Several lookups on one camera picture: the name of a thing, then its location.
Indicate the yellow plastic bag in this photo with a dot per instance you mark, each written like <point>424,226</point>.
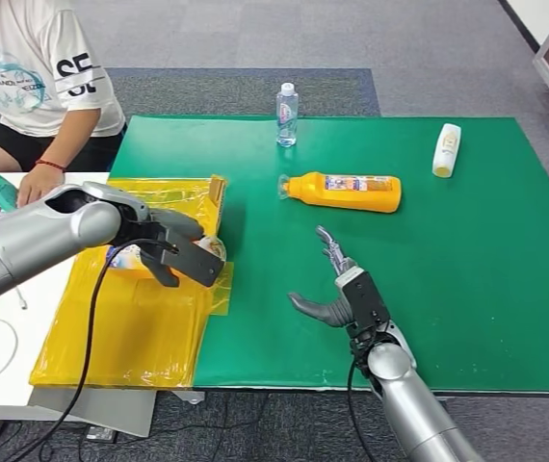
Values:
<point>135,331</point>

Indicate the orange bottle with plastic-wrapped cap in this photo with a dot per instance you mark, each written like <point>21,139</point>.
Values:
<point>351,192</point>
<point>127,261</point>

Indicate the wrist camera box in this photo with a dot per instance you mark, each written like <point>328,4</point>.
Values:
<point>197,258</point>
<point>363,303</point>

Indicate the green table mat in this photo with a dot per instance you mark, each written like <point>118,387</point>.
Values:
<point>447,287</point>

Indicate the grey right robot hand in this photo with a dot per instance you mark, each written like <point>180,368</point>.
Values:
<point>325,310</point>

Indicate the person's left forearm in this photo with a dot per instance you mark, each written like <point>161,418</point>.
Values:
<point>74,137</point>

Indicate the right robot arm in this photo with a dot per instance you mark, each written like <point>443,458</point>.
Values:
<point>414,408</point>

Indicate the grey table base plate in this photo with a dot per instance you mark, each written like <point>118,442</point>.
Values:
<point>111,411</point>

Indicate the power strip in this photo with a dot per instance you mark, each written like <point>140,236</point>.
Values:
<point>101,435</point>

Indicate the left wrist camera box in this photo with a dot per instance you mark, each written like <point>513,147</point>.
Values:
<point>197,258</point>

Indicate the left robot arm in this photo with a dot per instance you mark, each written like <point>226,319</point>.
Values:
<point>28,242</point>

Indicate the person's left hand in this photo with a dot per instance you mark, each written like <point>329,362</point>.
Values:
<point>38,182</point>

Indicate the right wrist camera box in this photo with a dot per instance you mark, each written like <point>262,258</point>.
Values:
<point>363,303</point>

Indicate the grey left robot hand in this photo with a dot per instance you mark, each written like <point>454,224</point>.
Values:
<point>178,222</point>

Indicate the clear water bottle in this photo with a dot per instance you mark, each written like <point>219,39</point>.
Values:
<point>286,118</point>

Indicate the white lotion bottle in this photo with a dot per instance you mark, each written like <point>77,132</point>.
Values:
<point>446,150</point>

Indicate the person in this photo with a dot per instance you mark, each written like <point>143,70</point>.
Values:
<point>19,70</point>

